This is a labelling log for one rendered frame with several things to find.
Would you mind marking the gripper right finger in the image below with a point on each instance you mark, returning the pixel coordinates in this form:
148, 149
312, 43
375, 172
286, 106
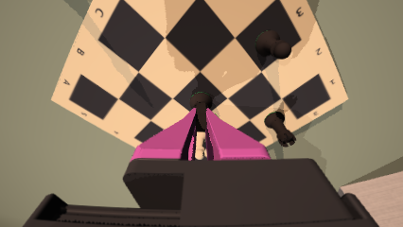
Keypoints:
229, 143

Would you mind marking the cream chess pawn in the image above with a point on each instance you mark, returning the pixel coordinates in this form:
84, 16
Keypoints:
199, 145

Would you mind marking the tan and black chessboard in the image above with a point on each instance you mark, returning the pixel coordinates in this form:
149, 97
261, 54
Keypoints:
135, 64

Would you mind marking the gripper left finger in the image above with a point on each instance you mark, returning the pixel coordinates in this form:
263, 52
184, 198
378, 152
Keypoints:
173, 142

